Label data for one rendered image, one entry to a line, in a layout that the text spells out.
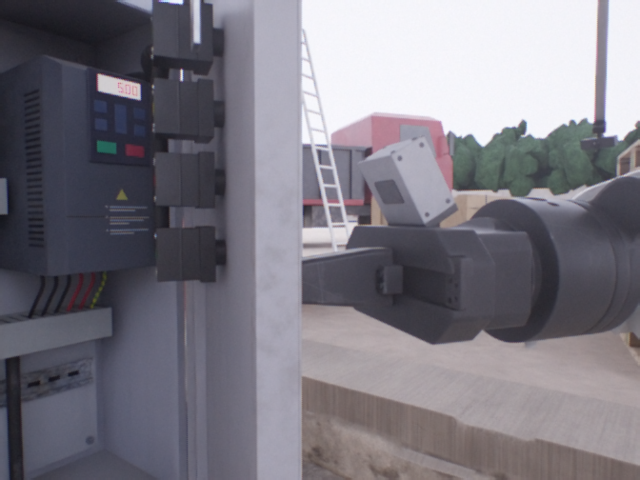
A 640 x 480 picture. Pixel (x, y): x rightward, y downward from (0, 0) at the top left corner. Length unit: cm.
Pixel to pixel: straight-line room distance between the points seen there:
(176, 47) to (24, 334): 39
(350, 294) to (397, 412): 156
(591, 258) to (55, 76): 50
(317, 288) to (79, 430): 59
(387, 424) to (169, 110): 158
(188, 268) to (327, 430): 164
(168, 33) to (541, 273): 32
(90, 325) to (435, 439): 132
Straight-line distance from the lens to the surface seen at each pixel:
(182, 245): 39
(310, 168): 930
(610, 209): 33
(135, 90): 59
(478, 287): 22
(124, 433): 78
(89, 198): 55
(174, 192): 39
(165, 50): 41
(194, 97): 40
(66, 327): 67
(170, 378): 65
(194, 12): 28
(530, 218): 29
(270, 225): 20
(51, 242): 56
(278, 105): 21
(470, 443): 172
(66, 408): 77
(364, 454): 191
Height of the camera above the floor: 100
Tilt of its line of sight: 3 degrees down
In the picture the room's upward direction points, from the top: straight up
